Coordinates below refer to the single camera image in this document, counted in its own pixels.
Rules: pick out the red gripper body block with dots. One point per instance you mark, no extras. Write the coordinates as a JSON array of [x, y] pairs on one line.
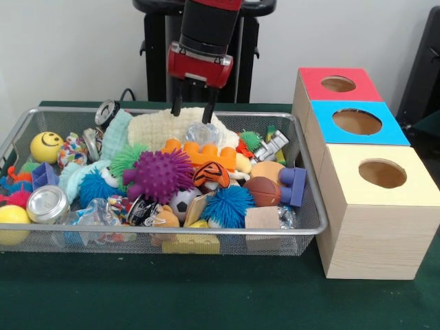
[[201, 67]]

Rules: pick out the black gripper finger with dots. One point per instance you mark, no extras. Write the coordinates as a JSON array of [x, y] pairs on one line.
[[210, 104], [177, 98]]

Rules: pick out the clear plastic packet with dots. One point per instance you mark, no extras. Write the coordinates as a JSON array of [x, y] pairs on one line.
[[203, 135]]

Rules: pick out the shallow clear mesh bin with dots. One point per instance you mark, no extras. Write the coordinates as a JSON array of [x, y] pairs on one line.
[[302, 227]]

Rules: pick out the wooden box with three holes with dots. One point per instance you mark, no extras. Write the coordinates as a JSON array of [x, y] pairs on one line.
[[371, 234]]

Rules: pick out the cream knitted cloth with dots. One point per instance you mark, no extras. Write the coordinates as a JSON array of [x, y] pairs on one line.
[[158, 130]]

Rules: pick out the orange toy building block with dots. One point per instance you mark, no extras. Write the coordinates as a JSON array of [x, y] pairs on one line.
[[206, 155]]

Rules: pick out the green spiky ball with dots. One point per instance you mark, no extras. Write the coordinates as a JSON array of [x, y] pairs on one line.
[[127, 158]]

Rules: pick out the purple spiky ball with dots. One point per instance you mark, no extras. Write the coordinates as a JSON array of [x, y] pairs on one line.
[[159, 175]]

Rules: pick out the small brown basketball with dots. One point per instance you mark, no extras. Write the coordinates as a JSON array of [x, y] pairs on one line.
[[262, 191]]

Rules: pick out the blue spiky ball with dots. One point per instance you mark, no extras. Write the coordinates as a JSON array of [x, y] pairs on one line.
[[227, 205]]

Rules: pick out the purple toy block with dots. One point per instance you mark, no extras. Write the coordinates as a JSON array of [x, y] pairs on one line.
[[292, 187]]

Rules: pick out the yellow smiley face ball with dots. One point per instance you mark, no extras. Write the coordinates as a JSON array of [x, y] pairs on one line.
[[46, 146]]

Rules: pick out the silver metal can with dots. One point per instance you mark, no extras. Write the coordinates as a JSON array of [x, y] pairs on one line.
[[47, 204]]

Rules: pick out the dark green table cloth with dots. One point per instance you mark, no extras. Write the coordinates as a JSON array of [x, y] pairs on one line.
[[206, 295]]

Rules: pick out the plain yellow ball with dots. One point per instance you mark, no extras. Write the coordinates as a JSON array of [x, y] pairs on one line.
[[12, 223]]

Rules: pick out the black chair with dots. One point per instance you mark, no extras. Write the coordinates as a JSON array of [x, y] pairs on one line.
[[423, 69]]

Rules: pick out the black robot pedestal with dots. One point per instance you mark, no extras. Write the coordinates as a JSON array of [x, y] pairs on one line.
[[155, 62]]

